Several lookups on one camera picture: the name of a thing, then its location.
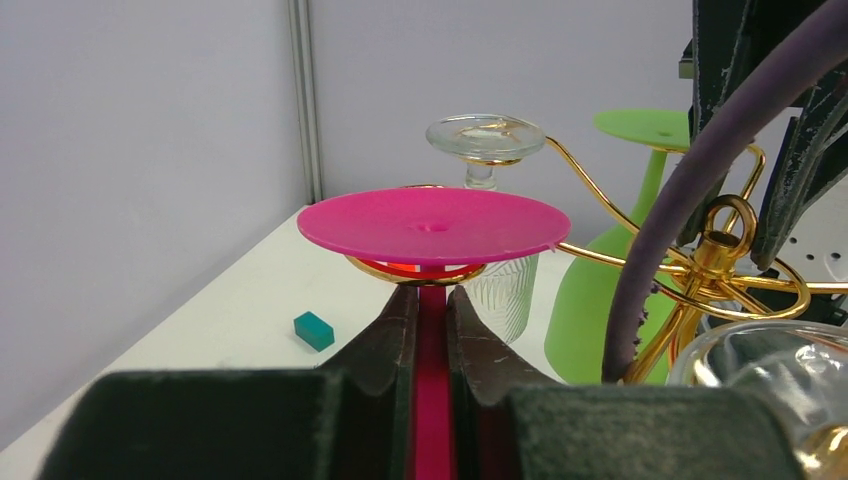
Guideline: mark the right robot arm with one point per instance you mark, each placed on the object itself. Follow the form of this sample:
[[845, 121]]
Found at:
[[802, 219]]

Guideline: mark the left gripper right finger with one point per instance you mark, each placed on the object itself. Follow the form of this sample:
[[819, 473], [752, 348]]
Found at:
[[514, 422]]

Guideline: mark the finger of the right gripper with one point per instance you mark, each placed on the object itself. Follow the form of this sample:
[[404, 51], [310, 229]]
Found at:
[[729, 40], [812, 159]]

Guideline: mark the green plastic goblet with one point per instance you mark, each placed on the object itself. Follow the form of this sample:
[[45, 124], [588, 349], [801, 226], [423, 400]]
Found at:
[[575, 337]]

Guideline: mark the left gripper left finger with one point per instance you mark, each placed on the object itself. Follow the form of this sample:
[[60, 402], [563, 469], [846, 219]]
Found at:
[[349, 418]]

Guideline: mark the pink plastic goblet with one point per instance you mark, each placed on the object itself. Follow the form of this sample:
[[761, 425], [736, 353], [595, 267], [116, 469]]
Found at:
[[432, 237]]

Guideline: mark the clear tall flute glass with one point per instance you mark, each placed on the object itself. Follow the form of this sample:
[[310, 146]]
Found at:
[[798, 368]]

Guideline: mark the teal block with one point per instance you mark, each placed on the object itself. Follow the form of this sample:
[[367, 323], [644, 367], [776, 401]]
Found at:
[[314, 331]]

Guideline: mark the clear short wine glass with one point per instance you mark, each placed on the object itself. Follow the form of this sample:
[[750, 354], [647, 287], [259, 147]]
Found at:
[[502, 294]]

